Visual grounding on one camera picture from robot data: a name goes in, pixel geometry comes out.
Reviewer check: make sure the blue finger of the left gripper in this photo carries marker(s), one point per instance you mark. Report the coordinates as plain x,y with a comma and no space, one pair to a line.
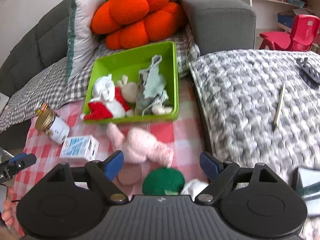
20,162

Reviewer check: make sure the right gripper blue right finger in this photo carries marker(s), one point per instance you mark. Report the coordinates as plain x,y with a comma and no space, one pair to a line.
210,165

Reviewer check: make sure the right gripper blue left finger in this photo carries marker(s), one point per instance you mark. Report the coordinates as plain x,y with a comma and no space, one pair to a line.
113,164

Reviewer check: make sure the green knitted round toy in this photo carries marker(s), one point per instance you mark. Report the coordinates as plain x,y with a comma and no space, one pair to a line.
163,182

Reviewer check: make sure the grey-green fluffy cloth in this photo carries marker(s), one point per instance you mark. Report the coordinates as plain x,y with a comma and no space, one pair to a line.
152,83

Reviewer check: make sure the person's left hand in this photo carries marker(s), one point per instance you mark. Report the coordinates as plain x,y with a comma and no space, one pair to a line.
6,212

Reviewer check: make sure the pink plush toy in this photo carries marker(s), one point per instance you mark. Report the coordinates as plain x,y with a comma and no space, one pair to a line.
139,145

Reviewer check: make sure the white blue carton box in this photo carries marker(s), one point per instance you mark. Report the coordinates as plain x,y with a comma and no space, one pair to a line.
80,148

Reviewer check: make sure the red white checkered tablecloth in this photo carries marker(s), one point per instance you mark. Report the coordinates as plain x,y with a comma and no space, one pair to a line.
184,136

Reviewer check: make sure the gold lid glass jar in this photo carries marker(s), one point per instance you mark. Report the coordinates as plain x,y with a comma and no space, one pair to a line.
51,124

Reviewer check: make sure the red santa hat plush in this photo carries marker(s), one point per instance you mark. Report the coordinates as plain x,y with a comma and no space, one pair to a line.
101,110

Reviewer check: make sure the blue patterned bunny plush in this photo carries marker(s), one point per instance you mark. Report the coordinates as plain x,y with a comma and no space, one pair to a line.
155,106

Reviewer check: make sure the grey white knitted blanket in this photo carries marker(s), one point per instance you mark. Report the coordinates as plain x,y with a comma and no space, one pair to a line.
239,92

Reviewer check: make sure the beige bunny plush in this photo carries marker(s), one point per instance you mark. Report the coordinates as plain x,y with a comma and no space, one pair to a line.
129,90

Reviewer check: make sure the white cloth in bin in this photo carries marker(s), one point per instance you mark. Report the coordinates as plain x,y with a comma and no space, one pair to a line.
104,89

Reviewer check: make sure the grey checkered sofa blanket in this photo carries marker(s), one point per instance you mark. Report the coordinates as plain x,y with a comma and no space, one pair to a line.
50,84

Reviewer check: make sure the pencil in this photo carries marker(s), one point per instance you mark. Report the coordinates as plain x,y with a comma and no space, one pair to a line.
279,106

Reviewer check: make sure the silver box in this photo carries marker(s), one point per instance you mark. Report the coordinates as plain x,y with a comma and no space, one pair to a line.
306,183

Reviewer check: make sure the lime green plastic bin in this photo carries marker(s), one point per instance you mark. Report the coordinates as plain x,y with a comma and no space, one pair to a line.
130,62

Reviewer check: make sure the white and teal pillow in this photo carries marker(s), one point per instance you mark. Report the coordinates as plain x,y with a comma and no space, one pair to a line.
81,40

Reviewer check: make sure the orange pumpkin cushion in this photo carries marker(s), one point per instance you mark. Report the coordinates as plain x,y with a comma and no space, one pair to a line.
133,23

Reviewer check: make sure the red plastic chair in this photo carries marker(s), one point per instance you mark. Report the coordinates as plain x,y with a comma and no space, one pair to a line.
303,32

